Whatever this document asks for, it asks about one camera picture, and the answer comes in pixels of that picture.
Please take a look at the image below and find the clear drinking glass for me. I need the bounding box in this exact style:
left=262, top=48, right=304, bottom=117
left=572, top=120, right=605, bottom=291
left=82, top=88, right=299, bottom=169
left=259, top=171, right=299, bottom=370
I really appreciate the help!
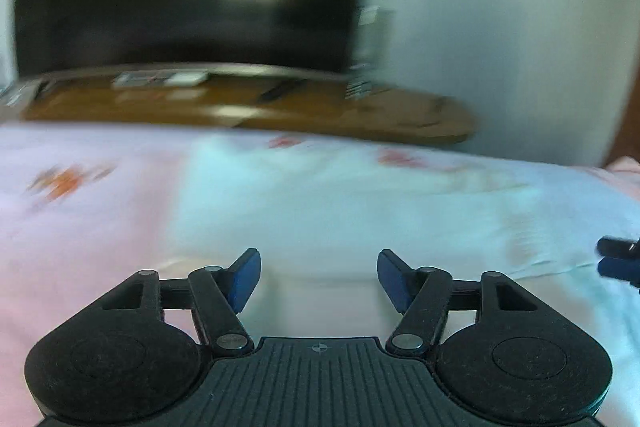
left=345, top=4, right=397, bottom=102

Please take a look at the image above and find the wooden television stand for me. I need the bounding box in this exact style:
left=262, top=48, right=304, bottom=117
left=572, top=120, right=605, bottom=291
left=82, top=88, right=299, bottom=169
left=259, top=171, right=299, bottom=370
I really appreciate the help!
left=22, top=67, right=477, bottom=146

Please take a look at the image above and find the pink floral bed sheet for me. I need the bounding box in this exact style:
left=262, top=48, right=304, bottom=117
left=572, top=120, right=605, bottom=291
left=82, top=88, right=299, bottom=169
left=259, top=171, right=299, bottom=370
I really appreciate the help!
left=0, top=122, right=640, bottom=427

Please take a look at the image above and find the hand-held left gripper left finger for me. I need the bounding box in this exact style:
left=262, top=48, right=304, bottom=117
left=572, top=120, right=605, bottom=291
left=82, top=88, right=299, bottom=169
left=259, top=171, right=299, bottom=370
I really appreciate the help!
left=97, top=248, right=262, bottom=356

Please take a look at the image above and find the black remote control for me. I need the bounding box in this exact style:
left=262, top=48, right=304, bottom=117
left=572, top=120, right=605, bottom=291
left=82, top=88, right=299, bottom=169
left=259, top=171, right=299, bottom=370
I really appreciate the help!
left=257, top=79, right=307, bottom=104

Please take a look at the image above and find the pale blue quilt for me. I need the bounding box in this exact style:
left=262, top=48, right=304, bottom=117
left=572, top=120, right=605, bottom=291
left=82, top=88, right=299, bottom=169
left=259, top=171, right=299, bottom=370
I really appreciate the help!
left=170, top=132, right=640, bottom=408

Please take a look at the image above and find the pink pillow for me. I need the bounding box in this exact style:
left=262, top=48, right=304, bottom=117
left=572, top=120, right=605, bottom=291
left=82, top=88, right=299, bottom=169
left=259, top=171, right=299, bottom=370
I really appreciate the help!
left=604, top=156, right=640, bottom=194

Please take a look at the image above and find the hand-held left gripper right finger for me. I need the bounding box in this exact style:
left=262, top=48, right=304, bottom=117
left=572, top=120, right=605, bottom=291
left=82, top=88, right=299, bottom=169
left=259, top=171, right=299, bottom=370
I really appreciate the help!
left=376, top=249, right=541, bottom=356

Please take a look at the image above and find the flat white box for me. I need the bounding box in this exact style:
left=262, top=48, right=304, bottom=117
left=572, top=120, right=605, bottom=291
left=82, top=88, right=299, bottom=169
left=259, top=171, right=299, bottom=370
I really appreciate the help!
left=112, top=71, right=209, bottom=89

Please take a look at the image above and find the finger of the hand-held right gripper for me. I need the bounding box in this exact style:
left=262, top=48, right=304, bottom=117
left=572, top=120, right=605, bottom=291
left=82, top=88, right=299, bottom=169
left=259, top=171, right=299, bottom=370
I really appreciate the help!
left=597, top=257, right=640, bottom=294
left=596, top=236, right=640, bottom=258

